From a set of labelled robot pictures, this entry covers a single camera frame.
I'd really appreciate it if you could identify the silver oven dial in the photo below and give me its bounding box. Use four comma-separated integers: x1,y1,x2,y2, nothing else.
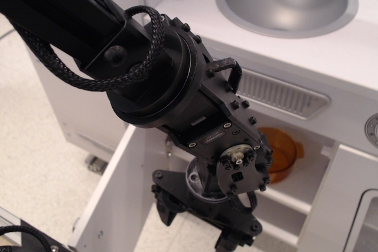
364,113,378,147

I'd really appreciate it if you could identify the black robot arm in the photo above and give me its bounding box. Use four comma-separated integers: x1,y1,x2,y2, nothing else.
1,0,272,251

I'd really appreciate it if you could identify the aluminium extrusion foot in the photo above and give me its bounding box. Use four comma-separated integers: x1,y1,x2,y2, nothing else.
85,155,108,175

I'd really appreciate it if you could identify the orange transparent pot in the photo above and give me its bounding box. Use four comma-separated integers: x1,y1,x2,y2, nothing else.
259,127,304,184

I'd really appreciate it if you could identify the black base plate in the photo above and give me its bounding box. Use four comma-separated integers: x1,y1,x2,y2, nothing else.
1,220,71,252

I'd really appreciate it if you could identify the white cabinet door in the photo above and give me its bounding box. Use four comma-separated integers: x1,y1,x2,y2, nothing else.
68,126,168,251

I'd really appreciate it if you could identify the silver round sink bowl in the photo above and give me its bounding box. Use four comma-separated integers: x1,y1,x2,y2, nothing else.
216,0,359,38

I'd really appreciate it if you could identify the white oven door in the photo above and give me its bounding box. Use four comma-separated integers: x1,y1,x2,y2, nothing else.
343,189,377,252

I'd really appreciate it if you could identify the white toy kitchen cabinet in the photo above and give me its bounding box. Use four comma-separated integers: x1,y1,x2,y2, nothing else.
35,0,377,251

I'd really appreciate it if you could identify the black braided cable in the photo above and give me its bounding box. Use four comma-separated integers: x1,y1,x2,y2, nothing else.
0,224,50,252

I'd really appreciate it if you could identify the silver vent grille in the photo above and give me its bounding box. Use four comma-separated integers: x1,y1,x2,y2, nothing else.
237,70,331,120

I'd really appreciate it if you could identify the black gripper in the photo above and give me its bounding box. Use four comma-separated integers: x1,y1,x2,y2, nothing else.
152,158,262,252

